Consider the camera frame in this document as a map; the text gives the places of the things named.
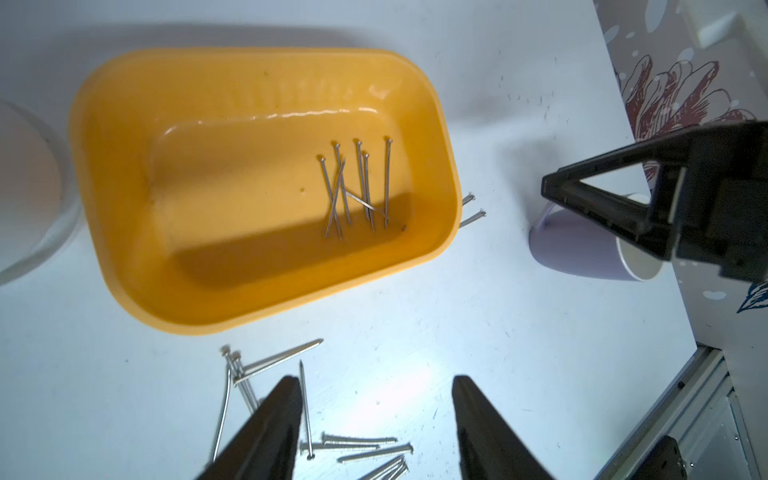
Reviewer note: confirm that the steel nail curved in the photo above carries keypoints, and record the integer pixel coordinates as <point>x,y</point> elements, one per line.
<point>468,198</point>

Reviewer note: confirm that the purple ceramic mug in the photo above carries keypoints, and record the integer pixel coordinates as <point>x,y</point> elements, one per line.
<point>564,241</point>

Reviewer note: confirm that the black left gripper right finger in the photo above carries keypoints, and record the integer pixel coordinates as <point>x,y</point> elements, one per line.
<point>488,447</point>

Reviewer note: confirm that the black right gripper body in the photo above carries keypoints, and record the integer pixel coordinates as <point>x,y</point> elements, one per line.
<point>720,198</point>

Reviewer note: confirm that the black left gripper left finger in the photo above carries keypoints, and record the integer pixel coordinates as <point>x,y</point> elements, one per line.
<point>266,446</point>

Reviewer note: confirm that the white utensil holder cup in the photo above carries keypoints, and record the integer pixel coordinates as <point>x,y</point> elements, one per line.
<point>40,203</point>

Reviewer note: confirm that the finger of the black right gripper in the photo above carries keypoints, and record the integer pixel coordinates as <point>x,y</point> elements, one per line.
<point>628,219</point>

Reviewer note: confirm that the yellow plastic storage box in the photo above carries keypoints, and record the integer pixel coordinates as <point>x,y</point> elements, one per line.
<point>225,185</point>

